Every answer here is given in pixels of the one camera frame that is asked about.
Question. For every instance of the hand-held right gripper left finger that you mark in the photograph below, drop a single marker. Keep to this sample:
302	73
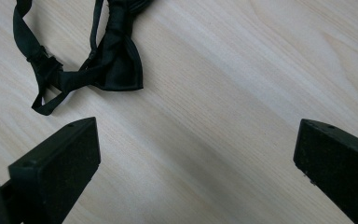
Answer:
59	165

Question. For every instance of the black bow tie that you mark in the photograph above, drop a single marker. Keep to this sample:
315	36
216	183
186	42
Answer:
118	62

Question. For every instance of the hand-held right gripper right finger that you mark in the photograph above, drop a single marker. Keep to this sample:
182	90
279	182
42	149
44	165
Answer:
341	168

